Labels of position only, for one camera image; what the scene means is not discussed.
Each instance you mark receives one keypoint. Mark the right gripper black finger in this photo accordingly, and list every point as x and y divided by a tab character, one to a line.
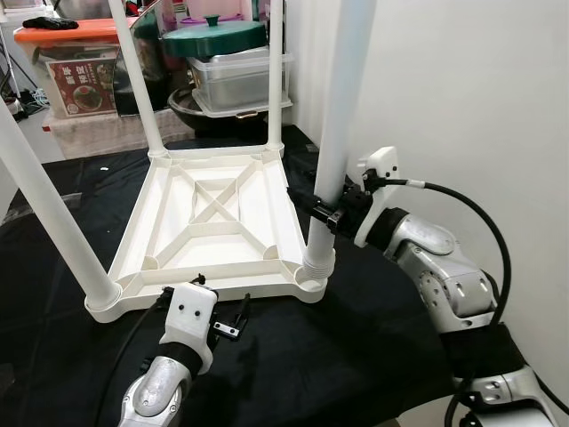
316	206

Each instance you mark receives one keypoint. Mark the white plastic table top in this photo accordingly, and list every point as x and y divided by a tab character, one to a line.
178	249

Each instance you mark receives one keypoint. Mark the black tablecloth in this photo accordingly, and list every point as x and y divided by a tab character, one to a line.
311	356

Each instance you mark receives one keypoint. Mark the clear plastic container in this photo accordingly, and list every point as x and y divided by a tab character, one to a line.
236	84

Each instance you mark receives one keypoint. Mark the black wok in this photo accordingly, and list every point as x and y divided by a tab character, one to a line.
182	107

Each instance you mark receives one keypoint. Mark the beige cloth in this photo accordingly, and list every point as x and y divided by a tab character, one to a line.
98	133

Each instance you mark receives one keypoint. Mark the black bag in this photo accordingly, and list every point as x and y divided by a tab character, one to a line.
171	76

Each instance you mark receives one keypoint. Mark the green pot lid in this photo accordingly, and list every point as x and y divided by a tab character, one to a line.
213	40

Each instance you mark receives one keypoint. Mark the red printed box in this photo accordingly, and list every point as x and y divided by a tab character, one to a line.
80	89

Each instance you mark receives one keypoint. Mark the pink box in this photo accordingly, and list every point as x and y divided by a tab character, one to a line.
191	11

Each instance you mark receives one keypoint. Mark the orange lidded storage box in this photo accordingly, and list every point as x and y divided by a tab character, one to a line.
62	34

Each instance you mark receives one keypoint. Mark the small black handheld device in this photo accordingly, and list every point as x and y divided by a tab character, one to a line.
49	22

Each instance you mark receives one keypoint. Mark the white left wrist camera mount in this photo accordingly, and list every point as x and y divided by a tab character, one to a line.
191	316

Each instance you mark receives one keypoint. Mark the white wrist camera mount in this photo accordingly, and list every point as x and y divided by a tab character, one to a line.
191	316
382	169

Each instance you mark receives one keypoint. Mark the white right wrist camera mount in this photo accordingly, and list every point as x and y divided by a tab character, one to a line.
382	169

